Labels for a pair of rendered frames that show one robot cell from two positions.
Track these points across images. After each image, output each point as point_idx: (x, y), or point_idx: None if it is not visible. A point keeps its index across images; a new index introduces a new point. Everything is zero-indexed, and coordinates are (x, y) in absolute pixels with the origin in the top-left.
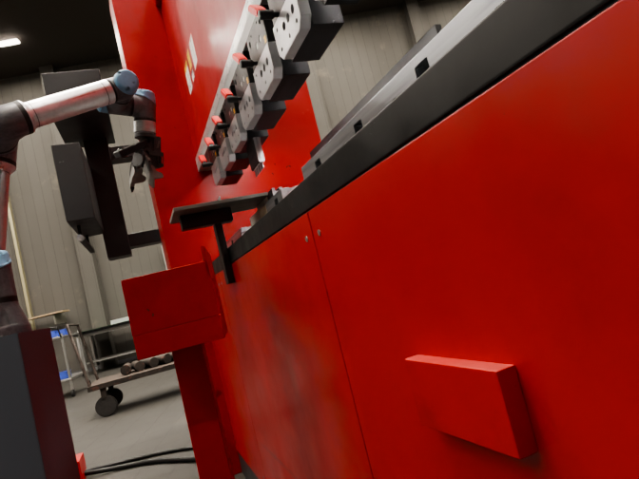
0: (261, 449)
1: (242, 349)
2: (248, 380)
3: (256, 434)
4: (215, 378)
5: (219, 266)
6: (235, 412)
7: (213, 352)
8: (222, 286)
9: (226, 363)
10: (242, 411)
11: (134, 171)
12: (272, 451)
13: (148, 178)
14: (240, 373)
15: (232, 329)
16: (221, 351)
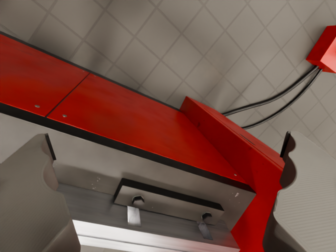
0: (71, 71)
1: (24, 73)
2: (45, 73)
3: (80, 76)
4: (203, 129)
5: (15, 109)
6: (155, 108)
7: (210, 142)
8: (35, 104)
9: (146, 115)
10: (116, 93)
11: (277, 220)
12: (29, 54)
13: (18, 153)
14: (83, 89)
15: (56, 92)
16: (166, 126)
